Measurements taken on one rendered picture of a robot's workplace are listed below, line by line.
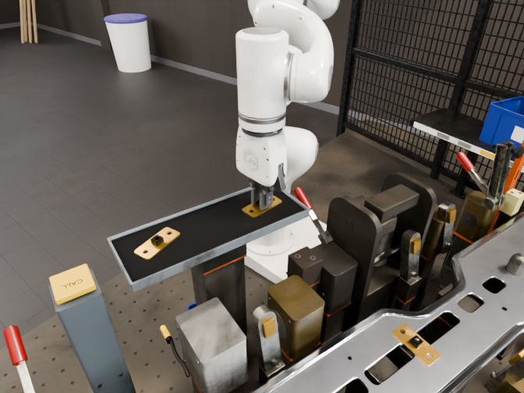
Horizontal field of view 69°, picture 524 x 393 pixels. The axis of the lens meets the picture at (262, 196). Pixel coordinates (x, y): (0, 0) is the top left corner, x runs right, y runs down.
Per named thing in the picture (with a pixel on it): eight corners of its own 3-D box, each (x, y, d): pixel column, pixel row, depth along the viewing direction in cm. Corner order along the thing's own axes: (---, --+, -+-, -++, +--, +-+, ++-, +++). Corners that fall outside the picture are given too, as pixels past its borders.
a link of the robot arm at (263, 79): (293, 103, 70) (244, 100, 72) (297, 26, 63) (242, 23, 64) (287, 121, 63) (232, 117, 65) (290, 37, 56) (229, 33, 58)
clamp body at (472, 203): (449, 303, 117) (488, 210, 97) (422, 283, 124) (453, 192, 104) (462, 295, 120) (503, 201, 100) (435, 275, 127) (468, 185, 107)
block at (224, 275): (216, 385, 95) (200, 250, 70) (202, 360, 101) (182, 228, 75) (250, 365, 100) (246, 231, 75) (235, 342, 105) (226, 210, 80)
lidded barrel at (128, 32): (162, 67, 568) (155, 16, 529) (129, 76, 533) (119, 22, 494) (139, 60, 600) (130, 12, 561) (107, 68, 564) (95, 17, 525)
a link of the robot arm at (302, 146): (256, 181, 128) (259, 115, 114) (310, 189, 127) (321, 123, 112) (249, 203, 119) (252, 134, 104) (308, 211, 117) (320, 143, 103)
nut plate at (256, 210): (253, 218, 76) (253, 214, 75) (240, 210, 78) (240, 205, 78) (282, 202, 81) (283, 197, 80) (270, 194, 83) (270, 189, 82)
